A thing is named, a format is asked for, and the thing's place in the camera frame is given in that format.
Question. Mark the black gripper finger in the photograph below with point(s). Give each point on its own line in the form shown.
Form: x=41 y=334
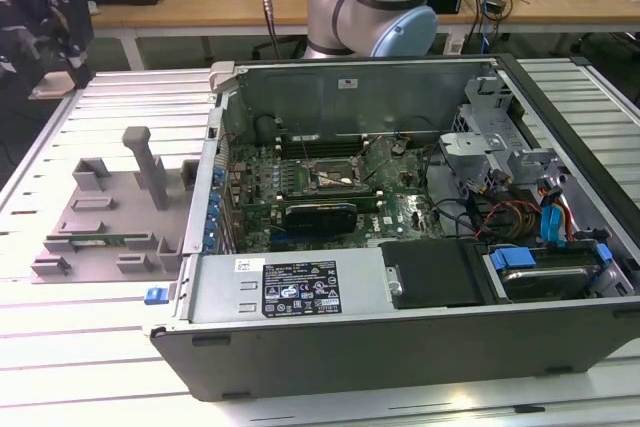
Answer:
x=80 y=69

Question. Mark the silver CPU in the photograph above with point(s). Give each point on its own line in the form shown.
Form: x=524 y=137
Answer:
x=52 y=88

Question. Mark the thin metal locking lever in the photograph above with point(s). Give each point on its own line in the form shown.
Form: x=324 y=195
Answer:
x=375 y=173
x=303 y=149

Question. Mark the CPU socket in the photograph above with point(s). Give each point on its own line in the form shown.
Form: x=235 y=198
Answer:
x=330 y=179

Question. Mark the crumpled white paper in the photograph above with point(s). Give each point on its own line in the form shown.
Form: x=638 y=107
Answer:
x=93 y=8

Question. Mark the grey plastic parts rack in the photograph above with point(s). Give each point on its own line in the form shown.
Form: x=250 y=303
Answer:
x=125 y=217

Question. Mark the green RAM stick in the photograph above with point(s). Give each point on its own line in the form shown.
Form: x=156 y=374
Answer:
x=117 y=237

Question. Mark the blue slot clip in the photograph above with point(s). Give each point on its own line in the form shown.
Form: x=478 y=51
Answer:
x=209 y=237
x=218 y=176
x=215 y=197
x=214 y=211

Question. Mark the black round board cap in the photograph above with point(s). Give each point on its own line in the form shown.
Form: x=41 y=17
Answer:
x=266 y=129

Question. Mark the blue case latch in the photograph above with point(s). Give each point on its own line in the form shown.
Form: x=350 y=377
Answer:
x=154 y=296

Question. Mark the black RAM slot white clips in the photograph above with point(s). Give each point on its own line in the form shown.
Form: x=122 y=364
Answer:
x=325 y=148
x=330 y=193
x=325 y=139
x=370 y=203

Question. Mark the silver power supply with label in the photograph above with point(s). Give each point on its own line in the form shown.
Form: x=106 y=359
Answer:
x=220 y=287

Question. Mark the small white case sticker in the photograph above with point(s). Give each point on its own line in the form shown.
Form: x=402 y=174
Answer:
x=347 y=83

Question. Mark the black graphics card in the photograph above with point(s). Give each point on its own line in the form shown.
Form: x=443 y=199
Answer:
x=320 y=219

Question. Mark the green motherboard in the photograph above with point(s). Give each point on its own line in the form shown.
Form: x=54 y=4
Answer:
x=400 y=207

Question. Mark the dark grey PC case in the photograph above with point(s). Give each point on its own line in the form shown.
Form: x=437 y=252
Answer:
x=350 y=357

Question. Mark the silver metal drive cage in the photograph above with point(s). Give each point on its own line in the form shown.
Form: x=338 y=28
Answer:
x=475 y=147

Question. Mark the black plastic drive cover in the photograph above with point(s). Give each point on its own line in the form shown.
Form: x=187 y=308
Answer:
x=435 y=272

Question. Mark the small black desk gadget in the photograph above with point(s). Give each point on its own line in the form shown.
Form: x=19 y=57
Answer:
x=496 y=4

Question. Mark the blue disk carrier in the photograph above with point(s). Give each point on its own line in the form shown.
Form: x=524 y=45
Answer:
x=512 y=259

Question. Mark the silver hard disk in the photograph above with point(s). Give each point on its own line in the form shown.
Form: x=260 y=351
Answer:
x=545 y=281

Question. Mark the wooden desk white frame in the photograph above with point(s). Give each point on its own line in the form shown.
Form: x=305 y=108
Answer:
x=175 y=9

